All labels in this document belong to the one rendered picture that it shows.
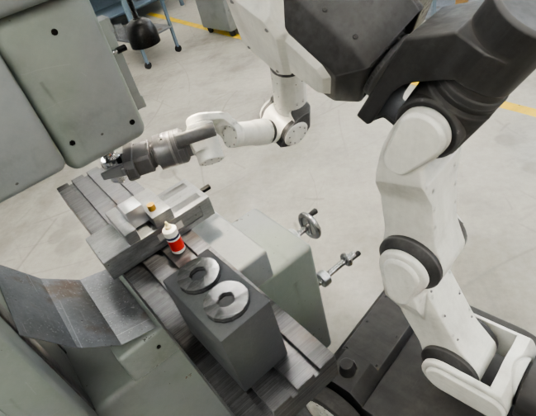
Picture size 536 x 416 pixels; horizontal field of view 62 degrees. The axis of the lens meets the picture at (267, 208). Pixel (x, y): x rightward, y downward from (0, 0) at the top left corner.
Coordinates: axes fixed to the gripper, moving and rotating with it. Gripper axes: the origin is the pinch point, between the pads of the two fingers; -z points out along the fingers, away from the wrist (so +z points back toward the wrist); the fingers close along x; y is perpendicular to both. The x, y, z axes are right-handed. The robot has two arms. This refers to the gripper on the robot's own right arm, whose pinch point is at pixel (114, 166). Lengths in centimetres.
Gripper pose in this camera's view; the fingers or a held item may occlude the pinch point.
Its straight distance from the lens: 116.6
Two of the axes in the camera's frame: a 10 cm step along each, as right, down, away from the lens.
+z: 9.5, -3.1, 0.6
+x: 2.4, 5.9, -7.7
